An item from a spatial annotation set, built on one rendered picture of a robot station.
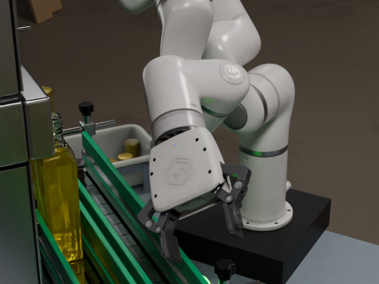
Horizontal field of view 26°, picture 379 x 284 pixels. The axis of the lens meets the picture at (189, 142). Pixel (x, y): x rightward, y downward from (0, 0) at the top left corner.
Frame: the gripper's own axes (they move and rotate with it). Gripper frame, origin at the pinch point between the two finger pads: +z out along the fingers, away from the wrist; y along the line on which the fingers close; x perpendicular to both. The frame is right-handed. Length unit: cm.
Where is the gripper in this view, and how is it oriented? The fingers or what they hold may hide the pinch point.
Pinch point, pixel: (203, 242)
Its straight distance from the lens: 105.5
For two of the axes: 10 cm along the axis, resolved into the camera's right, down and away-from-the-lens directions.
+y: 8.5, -4.0, -3.3
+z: 1.8, 8.3, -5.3
